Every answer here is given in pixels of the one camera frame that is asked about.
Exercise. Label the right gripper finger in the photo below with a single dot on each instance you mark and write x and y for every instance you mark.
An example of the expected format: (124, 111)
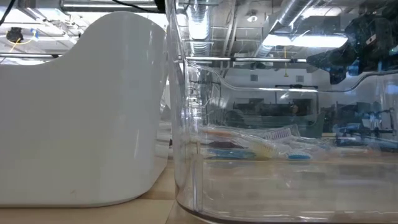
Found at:
(326, 59)

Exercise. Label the orange toothbrush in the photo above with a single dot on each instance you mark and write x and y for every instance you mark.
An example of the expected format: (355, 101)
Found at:
(267, 151)

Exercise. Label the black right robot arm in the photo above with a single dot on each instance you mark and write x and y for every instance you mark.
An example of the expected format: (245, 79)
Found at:
(392, 31)

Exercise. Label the person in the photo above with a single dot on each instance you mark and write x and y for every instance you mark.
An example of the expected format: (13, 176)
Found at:
(294, 109)

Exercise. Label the blue robot workstation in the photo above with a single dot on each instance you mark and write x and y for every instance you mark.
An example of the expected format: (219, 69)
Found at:
(357, 130)

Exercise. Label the dark equipment shelf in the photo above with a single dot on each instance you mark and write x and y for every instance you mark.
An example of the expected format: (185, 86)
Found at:
(264, 109)

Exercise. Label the blue toothbrush in wrapper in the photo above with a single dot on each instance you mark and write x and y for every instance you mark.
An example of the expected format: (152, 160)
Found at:
(227, 154)

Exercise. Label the clear plastic bin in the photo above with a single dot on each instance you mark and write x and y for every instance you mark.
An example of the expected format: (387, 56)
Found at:
(280, 193)

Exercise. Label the white plastic bin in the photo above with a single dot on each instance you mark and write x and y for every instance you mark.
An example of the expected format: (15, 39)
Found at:
(77, 124)

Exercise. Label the ribbed silver ventilation duct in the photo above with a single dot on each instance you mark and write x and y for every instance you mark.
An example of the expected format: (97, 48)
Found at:
(289, 15)
(199, 28)

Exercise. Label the silver overhead rail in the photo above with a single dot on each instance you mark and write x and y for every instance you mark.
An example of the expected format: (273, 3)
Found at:
(264, 59)

